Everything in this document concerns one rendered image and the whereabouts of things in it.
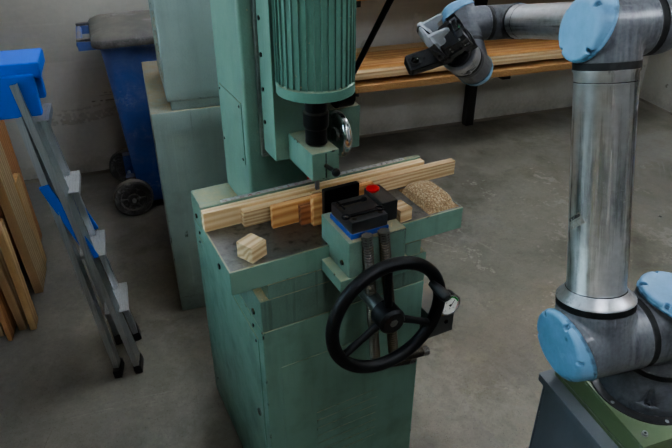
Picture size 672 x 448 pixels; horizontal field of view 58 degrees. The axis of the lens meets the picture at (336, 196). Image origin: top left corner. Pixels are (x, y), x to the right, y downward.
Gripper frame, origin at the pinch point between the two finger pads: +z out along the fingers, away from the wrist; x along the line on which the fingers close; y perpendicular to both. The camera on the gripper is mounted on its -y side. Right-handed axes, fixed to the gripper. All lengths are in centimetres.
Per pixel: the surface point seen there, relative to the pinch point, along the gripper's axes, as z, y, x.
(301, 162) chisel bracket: 0.6, -37.9, 12.0
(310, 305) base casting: -1, -50, 43
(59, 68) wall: -82, -198, -150
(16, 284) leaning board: -22, -182, -19
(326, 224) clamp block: 4.4, -35.7, 29.6
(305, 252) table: 7, -42, 34
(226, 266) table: 19, -54, 31
